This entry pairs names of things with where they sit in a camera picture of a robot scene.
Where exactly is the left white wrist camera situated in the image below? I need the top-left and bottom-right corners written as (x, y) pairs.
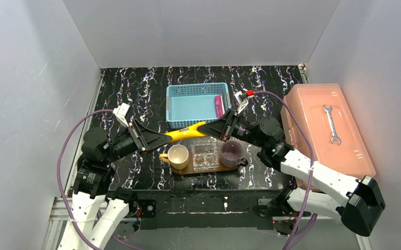
top-left (113, 103), bottom-right (130, 128)

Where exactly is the yellow mug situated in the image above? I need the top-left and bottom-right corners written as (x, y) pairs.
top-left (159, 144), bottom-right (189, 170)

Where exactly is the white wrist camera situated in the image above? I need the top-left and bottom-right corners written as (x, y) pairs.
top-left (234, 90), bottom-right (254, 114)
top-left (113, 103), bottom-right (130, 128)

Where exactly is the purple cable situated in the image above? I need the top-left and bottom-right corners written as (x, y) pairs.
top-left (56, 109), bottom-right (142, 250)
top-left (252, 90), bottom-right (319, 250)

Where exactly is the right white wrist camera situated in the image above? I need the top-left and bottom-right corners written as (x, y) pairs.
top-left (234, 90), bottom-right (254, 114)

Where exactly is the yellow toothpaste tube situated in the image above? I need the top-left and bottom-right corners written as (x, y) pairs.
top-left (165, 121), bottom-right (207, 143)

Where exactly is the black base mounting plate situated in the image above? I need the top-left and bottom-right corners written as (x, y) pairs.
top-left (137, 190), bottom-right (295, 230)

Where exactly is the pink translucent storage box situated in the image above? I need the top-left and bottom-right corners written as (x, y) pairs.
top-left (281, 83), bottom-right (376, 179)

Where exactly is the silver open-end wrench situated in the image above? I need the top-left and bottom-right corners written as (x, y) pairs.
top-left (322, 105), bottom-right (342, 145)

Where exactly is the purple mug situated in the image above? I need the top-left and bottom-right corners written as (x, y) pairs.
top-left (220, 141), bottom-right (249, 168)

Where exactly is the clear textured acrylic holder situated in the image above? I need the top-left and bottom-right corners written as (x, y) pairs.
top-left (191, 143), bottom-right (218, 165)

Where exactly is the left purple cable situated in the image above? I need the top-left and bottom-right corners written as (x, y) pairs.
top-left (56, 109), bottom-right (142, 250)

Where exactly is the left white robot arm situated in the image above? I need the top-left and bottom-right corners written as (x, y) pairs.
top-left (58, 121), bottom-right (172, 249)

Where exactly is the oval wooden tray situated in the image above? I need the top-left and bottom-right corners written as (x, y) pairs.
top-left (170, 155), bottom-right (241, 176)

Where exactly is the pink toothpaste tube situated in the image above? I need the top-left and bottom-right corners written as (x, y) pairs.
top-left (214, 95), bottom-right (225, 118)

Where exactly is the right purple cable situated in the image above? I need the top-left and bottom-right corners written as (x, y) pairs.
top-left (252, 90), bottom-right (319, 250)

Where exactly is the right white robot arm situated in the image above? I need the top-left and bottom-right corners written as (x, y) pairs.
top-left (197, 110), bottom-right (385, 236)

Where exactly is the light blue plastic basket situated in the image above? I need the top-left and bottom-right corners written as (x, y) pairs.
top-left (166, 83), bottom-right (232, 129)

